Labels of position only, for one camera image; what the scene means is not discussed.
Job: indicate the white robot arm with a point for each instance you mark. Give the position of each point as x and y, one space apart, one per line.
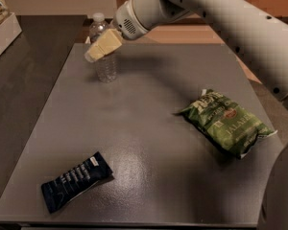
256 37

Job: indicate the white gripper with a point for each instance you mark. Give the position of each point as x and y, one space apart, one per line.
127 20

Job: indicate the dark side table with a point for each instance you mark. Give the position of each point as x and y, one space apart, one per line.
29 69

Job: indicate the green jalapeno chips bag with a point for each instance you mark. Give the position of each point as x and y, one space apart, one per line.
225 123

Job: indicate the clear plastic water bottle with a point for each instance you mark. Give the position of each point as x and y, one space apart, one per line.
105 67

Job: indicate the dark blue rxbar wrapper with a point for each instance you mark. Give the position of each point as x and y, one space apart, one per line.
74 182

